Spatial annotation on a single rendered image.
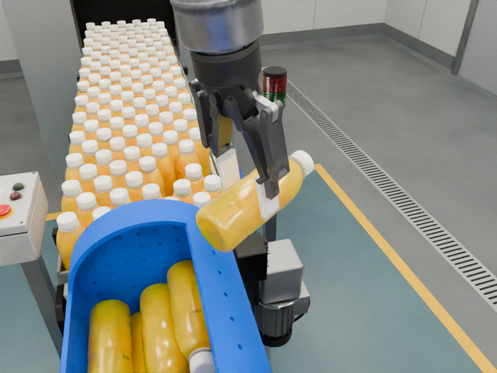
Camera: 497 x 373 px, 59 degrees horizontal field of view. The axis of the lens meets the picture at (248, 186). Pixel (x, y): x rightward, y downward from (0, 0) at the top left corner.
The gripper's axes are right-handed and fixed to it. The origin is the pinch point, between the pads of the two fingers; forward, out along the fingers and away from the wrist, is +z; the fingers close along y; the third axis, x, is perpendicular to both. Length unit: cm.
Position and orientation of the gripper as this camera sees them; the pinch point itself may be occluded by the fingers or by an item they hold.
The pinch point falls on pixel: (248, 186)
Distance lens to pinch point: 59.9
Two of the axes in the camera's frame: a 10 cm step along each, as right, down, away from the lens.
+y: -7.0, -3.8, 6.0
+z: 1.3, 7.6, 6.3
